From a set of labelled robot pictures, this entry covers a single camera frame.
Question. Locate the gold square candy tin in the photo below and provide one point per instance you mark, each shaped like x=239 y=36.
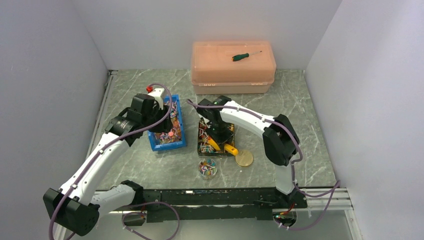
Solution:
x=204 y=149

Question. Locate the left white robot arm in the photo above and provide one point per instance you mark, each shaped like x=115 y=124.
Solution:
x=75 y=205

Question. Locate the clear glass jar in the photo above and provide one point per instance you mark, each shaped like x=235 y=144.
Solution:
x=207 y=168

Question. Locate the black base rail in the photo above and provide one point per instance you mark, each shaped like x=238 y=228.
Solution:
x=258 y=203

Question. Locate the gold round jar lid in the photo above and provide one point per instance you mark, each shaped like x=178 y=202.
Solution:
x=244 y=158

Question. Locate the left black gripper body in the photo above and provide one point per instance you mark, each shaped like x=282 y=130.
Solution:
x=158 y=115

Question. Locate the blue plastic candy bin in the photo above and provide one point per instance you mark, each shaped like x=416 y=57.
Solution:
x=175 y=138

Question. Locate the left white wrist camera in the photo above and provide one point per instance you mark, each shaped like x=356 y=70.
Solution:
x=158 y=94

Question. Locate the orange plastic scoop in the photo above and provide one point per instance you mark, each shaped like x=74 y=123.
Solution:
x=226 y=148

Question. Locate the pink plastic storage box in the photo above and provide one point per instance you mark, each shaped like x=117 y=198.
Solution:
x=214 y=73

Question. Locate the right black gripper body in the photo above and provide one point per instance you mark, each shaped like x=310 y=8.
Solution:
x=219 y=132

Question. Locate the green handled screwdriver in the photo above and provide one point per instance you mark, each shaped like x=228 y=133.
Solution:
x=240 y=57

